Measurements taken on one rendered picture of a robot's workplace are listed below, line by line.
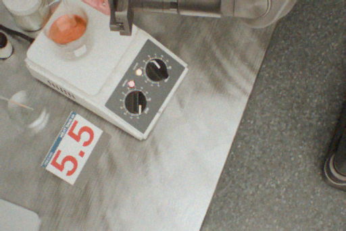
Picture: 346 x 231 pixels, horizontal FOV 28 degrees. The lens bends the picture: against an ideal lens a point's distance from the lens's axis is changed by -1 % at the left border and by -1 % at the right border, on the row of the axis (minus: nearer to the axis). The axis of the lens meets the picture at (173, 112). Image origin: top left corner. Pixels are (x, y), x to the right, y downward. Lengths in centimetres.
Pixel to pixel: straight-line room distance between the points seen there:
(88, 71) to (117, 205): 20
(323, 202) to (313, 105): 25
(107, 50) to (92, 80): 5
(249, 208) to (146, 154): 78
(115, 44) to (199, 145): 19
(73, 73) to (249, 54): 27
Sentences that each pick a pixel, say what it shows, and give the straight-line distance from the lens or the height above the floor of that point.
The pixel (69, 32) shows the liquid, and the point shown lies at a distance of 97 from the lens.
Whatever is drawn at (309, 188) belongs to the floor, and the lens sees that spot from 182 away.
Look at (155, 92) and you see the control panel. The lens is 102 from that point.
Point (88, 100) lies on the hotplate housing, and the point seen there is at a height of 82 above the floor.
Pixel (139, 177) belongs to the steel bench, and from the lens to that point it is 103.
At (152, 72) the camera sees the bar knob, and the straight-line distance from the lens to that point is 102.
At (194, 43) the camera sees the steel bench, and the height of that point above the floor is 75.
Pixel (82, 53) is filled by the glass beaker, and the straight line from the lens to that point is 97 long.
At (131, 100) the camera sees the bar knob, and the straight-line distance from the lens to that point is 100.
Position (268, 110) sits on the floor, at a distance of 184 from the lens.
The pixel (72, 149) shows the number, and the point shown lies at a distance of 103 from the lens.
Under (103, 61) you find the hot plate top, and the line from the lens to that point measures 99.
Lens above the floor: 177
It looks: 75 degrees down
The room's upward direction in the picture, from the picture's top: 4 degrees counter-clockwise
